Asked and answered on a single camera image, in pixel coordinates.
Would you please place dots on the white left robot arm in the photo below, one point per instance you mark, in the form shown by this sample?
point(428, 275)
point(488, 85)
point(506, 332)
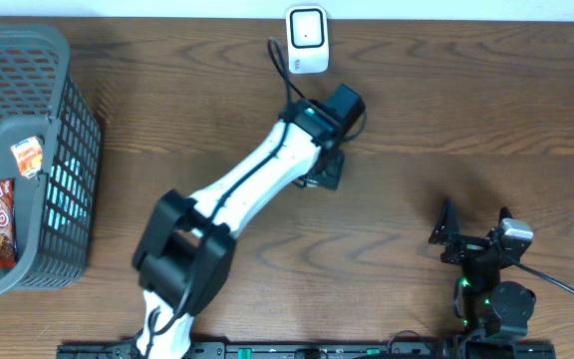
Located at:
point(185, 254)

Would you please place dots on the orange tissue packet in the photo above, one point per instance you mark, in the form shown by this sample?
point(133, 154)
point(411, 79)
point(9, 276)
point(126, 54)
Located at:
point(28, 155)

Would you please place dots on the grey plastic basket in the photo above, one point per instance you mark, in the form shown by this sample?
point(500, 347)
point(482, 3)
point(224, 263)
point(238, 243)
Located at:
point(50, 153)

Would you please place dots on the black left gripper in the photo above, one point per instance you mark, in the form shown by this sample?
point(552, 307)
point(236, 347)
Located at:
point(333, 172)

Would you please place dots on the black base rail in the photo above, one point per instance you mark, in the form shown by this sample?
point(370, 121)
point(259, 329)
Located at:
point(406, 348)

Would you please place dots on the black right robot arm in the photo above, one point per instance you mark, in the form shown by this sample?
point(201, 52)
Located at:
point(495, 312)

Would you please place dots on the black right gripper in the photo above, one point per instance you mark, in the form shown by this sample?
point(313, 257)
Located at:
point(465, 246)

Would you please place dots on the teal wet wipes pack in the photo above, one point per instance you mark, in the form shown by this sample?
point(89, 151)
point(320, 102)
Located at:
point(67, 194)

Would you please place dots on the white barcode scanner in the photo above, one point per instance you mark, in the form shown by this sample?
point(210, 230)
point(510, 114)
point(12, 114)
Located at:
point(307, 40)

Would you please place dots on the red Top chocolate bar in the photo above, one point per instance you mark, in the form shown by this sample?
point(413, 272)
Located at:
point(8, 243)

